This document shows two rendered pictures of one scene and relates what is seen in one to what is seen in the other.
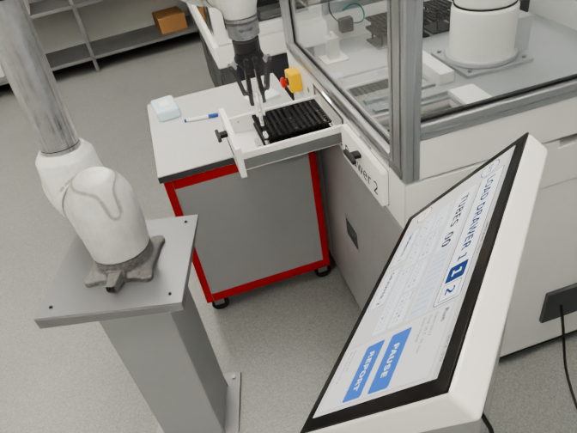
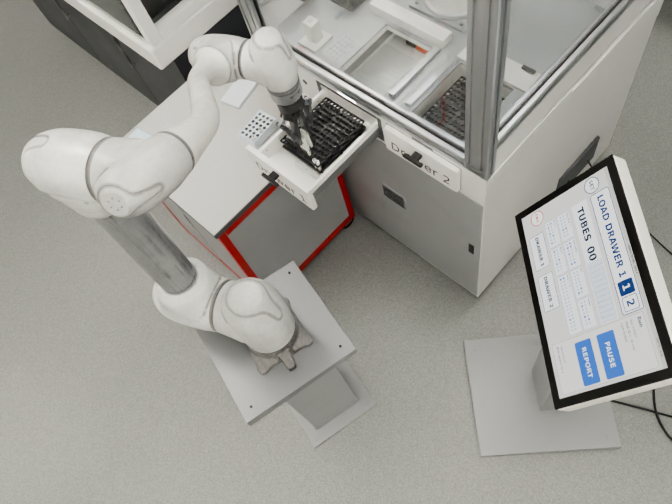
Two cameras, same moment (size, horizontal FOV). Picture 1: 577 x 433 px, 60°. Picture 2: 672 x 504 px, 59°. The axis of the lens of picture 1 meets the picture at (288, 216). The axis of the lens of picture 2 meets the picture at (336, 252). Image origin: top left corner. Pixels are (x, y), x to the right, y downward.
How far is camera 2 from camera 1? 90 cm
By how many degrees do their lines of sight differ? 25
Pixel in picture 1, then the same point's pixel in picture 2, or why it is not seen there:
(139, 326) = not seen: hidden behind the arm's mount
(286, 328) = (348, 290)
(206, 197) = (253, 225)
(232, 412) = (353, 382)
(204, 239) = (258, 258)
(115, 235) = (283, 329)
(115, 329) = not seen: hidden behind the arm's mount
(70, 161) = (202, 288)
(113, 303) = (301, 377)
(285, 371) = (372, 327)
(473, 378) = not seen: outside the picture
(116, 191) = (272, 297)
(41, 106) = (170, 262)
